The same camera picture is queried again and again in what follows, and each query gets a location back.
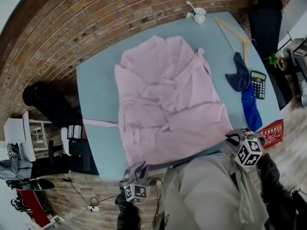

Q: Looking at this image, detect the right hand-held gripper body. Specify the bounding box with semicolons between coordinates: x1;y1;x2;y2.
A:
234;132;266;168

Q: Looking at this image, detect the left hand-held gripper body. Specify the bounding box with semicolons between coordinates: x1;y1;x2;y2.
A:
119;176;151;203

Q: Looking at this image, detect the person's left forearm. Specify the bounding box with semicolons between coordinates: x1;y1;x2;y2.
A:
115;195;142;230

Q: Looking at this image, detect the person's right forearm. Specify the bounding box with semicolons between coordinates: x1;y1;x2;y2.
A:
256;153;298;230

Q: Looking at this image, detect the blue cloth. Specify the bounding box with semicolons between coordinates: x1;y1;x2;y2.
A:
240;82;263;133

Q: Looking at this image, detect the red cardboard box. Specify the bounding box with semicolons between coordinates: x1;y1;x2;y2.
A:
257;119;284;150

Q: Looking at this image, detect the black calculator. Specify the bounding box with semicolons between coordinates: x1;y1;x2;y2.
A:
249;70;268;100

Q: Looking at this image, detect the dark grey towel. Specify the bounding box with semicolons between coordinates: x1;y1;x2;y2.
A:
224;52;251;93

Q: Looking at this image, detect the black box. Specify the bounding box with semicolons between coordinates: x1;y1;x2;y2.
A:
68;140;84;156

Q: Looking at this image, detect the person's grey shirt torso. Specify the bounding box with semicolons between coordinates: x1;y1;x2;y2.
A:
153;151;270;230

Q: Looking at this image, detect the white folded cloth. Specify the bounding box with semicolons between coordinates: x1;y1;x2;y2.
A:
60;126;71;156

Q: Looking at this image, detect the small green plant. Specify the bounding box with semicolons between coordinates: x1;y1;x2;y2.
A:
267;52;279;69

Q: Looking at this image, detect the white side table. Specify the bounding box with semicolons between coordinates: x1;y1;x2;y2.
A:
28;118;53;153

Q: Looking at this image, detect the wooden clothes hanger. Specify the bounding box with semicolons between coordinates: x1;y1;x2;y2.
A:
213;17;258;67

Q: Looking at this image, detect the red cabinet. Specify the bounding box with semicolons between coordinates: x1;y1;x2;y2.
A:
15;187;51;228

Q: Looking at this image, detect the white box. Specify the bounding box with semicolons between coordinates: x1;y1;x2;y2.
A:
14;141;37;163
4;111;30;144

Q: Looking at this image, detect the black office chair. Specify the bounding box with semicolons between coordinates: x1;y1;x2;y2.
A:
248;0;295;110
23;81;99;176

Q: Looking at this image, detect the white enamel mug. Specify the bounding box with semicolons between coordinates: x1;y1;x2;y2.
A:
193;7;208;25

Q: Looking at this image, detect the black cable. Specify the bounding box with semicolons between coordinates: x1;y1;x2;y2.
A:
61;175;121;208

